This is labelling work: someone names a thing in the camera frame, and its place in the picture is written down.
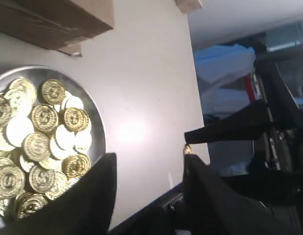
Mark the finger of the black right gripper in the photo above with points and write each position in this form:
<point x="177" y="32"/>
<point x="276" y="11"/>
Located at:
<point x="248" y="123"/>

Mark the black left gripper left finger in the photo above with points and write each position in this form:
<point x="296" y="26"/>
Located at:
<point x="85" y="209"/>

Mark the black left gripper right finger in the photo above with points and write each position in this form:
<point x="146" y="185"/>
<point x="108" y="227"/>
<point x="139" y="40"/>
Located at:
<point x="215" y="209"/>

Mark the gold coin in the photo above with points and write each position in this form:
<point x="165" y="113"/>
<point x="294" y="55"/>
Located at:
<point x="187" y="150"/>

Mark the brown cardboard slot box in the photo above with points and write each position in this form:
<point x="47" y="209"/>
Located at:
<point x="60" y="25"/>

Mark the round steel plate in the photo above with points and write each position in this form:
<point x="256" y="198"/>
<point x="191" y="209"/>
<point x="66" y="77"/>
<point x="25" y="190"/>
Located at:
<point x="51" y="133"/>

